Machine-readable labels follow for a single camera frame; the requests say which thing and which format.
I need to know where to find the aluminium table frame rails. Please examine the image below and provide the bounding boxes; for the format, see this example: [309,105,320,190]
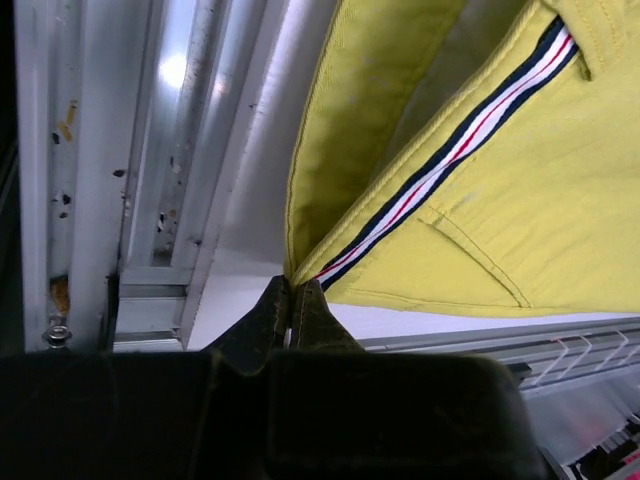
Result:
[14,0,640,391]

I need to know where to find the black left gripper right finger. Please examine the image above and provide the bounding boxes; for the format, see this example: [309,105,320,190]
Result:
[265,281,546,479]

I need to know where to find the white wire grid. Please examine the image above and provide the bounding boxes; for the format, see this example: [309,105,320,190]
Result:
[521,329,639,389]

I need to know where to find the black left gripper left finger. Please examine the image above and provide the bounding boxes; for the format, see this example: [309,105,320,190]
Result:
[1,276,290,479]

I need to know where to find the yellow-green trousers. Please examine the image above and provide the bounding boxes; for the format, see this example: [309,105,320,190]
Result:
[285,1,639,317]

